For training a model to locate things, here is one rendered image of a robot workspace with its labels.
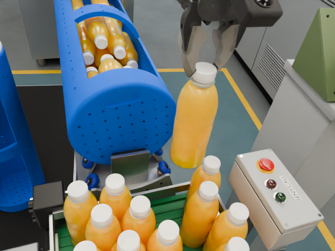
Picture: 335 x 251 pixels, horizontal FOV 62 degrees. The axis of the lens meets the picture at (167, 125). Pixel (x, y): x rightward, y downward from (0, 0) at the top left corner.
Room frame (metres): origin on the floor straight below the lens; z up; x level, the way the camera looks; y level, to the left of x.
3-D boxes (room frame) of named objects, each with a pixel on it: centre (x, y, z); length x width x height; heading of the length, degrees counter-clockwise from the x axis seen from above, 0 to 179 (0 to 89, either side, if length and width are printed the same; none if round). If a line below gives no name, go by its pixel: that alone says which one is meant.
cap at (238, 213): (0.31, -0.17, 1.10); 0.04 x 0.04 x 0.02
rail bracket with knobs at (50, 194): (0.35, 0.25, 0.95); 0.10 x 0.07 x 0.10; 114
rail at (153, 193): (0.40, 0.05, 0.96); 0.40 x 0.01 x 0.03; 114
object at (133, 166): (0.48, 0.08, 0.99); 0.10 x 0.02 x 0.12; 114
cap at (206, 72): (0.40, -0.05, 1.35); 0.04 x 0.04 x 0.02
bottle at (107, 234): (0.27, 0.10, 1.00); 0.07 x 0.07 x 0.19
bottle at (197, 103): (0.40, -0.05, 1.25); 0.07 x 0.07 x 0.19
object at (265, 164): (0.45, -0.24, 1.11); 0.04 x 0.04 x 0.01
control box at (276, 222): (0.40, -0.26, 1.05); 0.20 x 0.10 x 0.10; 24
